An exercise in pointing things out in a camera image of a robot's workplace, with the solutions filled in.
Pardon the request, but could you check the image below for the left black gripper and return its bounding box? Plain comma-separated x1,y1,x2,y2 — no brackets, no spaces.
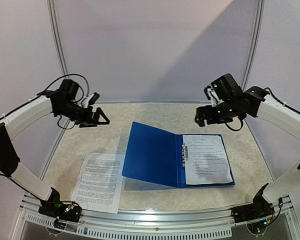
55,101,109,128

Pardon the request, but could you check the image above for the printed paper sheet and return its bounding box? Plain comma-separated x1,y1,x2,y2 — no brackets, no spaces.
182,134,235,186
71,152,125,214

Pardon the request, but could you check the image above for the blue plastic folder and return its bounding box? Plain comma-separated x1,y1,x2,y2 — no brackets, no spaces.
122,122,235,189

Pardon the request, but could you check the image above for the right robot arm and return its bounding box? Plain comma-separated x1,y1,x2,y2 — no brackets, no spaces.
194,73,300,218

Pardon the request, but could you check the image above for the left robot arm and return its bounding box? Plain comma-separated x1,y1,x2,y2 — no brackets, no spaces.
0,73,110,217

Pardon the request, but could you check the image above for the metal folder clip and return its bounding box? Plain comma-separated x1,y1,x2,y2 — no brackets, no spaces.
181,143,189,168

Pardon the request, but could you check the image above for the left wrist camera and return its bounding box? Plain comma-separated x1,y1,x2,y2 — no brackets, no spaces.
80,92,100,108

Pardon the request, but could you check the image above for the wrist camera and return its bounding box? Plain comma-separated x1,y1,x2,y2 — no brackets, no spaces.
80,92,100,108
203,85,220,107

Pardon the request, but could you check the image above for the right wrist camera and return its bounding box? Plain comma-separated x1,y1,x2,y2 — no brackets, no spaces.
203,85,220,107

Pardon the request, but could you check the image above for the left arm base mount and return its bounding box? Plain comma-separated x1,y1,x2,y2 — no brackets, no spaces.
38,188,82,223

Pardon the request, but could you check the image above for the aluminium front rail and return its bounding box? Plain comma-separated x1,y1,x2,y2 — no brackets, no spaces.
12,194,300,240

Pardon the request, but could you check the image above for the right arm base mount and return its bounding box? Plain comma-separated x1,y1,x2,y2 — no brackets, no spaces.
231,183,283,236

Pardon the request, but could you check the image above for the right aluminium frame post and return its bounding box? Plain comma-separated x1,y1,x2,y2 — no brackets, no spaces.
241,0,265,90

